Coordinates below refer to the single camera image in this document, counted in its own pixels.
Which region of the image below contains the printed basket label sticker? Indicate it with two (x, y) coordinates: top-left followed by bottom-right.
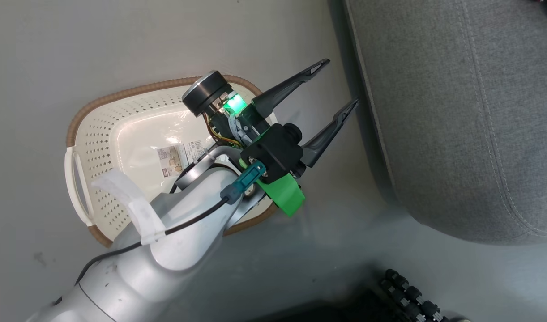
(156, 140), (211, 178)

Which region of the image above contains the beige perforated laundry basket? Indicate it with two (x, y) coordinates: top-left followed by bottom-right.
(64, 75), (281, 249)

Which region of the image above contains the grey fabric sofa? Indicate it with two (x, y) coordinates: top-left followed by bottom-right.
(329, 0), (547, 246)

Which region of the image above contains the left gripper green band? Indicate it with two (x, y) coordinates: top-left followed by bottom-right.
(182, 58), (360, 218)

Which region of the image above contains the black roller wheel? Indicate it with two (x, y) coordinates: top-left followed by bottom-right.
(380, 268), (449, 322)

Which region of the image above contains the white tape strap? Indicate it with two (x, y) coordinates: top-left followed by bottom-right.
(91, 168), (167, 246)

